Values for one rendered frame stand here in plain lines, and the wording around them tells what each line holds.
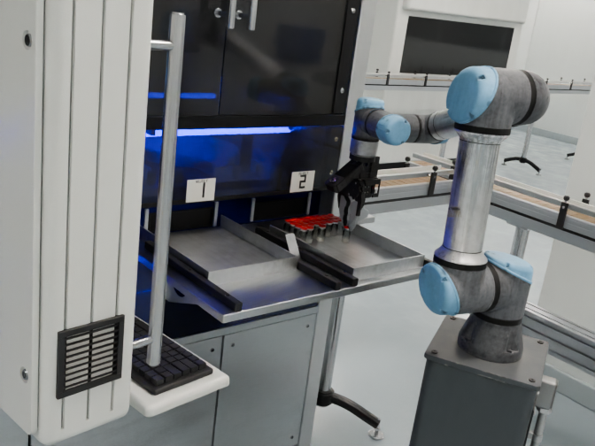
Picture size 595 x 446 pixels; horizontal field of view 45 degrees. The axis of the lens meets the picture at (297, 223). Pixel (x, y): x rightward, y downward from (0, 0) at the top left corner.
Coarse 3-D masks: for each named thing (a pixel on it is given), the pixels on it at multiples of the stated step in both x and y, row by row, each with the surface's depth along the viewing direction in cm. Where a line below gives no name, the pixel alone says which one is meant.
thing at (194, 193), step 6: (192, 180) 182; (198, 180) 183; (204, 180) 184; (210, 180) 185; (192, 186) 183; (198, 186) 184; (210, 186) 186; (186, 192) 182; (192, 192) 183; (198, 192) 184; (210, 192) 187; (186, 198) 183; (192, 198) 184; (198, 198) 185; (204, 198) 186; (210, 198) 187
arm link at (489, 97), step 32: (448, 96) 150; (480, 96) 142; (512, 96) 145; (480, 128) 145; (480, 160) 148; (480, 192) 150; (448, 224) 155; (480, 224) 152; (448, 256) 154; (480, 256) 155; (448, 288) 152; (480, 288) 156
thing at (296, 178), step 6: (294, 174) 203; (300, 174) 205; (306, 174) 206; (312, 174) 208; (294, 180) 204; (300, 180) 205; (306, 180) 207; (312, 180) 208; (294, 186) 205; (306, 186) 208; (312, 186) 209
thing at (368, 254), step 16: (336, 240) 203; (352, 240) 205; (368, 240) 206; (384, 240) 201; (320, 256) 184; (336, 256) 191; (352, 256) 192; (368, 256) 194; (384, 256) 196; (400, 256) 197; (416, 256) 189; (352, 272) 175; (368, 272) 178; (384, 272) 182
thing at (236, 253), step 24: (144, 240) 183; (192, 240) 189; (216, 240) 191; (240, 240) 193; (264, 240) 187; (192, 264) 166; (216, 264) 175; (240, 264) 177; (264, 264) 171; (288, 264) 176
